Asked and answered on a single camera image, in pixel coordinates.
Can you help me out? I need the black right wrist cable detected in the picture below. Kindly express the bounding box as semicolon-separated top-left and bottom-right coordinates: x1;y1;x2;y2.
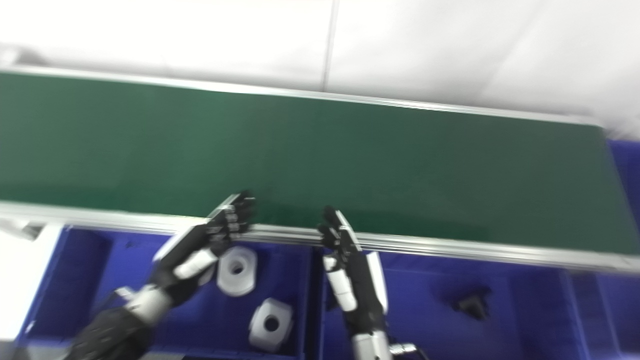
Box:
390;342;429;360

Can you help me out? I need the black angular plastic part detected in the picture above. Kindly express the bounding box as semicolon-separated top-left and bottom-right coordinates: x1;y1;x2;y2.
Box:
452;286;493;321

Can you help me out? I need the blue plastic bin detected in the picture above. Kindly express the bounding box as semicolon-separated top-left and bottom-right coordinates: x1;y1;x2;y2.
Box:
312;247;591;360
15;225;318;360
567;139;640;360

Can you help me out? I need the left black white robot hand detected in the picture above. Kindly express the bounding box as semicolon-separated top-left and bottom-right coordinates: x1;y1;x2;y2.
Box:
150;190;257;306

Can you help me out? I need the green conveyor belt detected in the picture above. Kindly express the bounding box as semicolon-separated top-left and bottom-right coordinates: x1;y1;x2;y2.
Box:
0;65;640;276

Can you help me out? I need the white plastic part with hole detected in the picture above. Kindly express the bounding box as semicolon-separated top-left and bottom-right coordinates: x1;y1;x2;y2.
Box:
248;298;294;352
216;246;258;297

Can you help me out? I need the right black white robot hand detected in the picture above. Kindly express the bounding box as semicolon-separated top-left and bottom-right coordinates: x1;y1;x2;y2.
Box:
319;206;389;337

